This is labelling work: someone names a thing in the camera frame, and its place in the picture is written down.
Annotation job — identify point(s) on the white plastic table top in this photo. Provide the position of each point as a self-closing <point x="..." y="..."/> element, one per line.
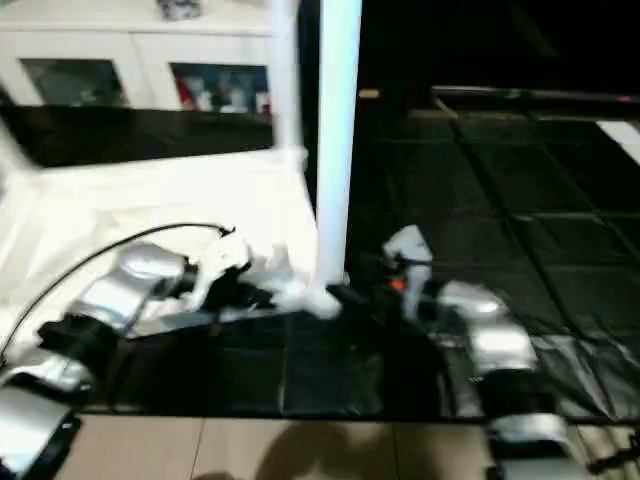
<point x="150" y="210"/>

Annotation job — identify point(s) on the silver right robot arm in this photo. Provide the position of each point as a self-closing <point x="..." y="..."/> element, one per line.
<point x="490" y="340"/>

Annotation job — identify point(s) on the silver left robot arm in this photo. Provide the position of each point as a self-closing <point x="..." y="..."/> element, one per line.
<point x="90" y="320"/>

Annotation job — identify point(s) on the black work mat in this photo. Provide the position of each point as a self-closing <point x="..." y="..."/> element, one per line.
<point x="300" y="360"/>

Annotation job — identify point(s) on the crumpled black plastic sheet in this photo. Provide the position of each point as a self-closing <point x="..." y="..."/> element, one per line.
<point x="520" y="230"/>

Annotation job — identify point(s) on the small yellow label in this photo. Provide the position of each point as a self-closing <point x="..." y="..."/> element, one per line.
<point x="369" y="94"/>

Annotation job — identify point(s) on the dark low furniture silver edge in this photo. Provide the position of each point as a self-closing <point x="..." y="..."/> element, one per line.
<point x="535" y="97"/>

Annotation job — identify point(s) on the white cabinet with glass doors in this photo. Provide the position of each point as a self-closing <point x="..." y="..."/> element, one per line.
<point x="130" y="55"/>

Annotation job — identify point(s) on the grey bundle of small items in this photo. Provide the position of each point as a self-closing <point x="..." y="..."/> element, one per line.
<point x="180" y="9"/>

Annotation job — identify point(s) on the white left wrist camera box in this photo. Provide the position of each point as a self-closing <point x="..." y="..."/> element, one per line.
<point x="235" y="262"/>

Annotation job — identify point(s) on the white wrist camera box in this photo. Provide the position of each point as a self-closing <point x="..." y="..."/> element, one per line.
<point x="408" y="245"/>
<point x="235" y="262"/>

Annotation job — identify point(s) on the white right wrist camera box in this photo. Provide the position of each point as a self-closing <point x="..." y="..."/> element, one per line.
<point x="408" y="245"/>

